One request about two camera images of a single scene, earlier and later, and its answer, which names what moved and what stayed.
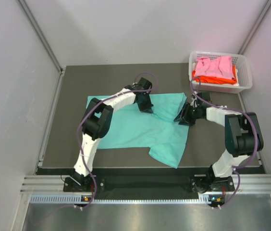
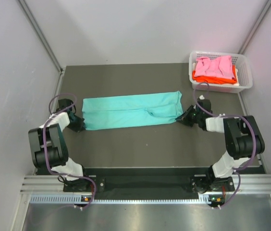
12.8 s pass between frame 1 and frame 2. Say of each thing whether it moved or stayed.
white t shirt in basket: stayed
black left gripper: moved
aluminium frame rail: stayed
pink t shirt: stayed
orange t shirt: stayed
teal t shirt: moved
